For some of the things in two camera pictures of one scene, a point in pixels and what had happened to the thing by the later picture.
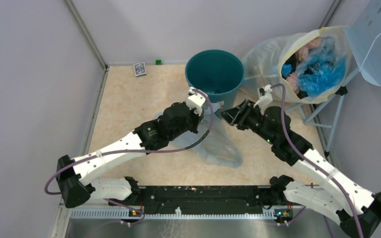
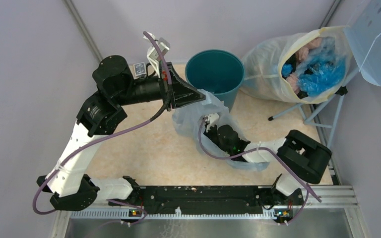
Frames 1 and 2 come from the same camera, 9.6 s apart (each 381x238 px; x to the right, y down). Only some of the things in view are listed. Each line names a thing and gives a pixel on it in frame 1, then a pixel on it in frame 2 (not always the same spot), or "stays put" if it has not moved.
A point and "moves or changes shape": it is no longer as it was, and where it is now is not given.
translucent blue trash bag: x=219 y=144 moves or changes shape
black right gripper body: x=251 y=119 to x=213 y=135
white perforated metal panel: x=373 y=31 stays put
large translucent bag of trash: x=314 y=66 stays put
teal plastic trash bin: x=219 y=73 stays put
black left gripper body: x=192 y=122 to x=172 y=95
